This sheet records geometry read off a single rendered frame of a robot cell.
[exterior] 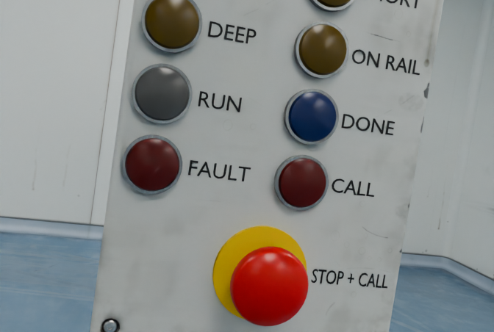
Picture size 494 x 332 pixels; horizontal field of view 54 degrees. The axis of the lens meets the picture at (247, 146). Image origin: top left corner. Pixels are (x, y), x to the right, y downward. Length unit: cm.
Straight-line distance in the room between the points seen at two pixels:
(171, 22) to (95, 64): 362
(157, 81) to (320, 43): 9
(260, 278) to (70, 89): 366
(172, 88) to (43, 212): 375
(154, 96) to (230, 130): 4
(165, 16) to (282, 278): 14
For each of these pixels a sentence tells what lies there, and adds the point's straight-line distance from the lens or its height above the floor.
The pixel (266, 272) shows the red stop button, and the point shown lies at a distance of 25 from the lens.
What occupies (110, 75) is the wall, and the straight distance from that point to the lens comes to 385.
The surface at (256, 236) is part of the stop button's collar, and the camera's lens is 27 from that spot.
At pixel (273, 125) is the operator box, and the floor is 105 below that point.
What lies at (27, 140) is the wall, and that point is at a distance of 393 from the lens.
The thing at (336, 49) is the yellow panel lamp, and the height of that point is 109.
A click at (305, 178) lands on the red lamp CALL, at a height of 102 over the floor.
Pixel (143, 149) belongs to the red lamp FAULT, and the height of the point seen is 103.
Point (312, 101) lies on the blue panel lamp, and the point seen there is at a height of 107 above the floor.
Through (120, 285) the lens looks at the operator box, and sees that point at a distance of 27.
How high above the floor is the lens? 105
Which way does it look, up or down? 3 degrees down
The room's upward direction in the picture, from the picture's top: 8 degrees clockwise
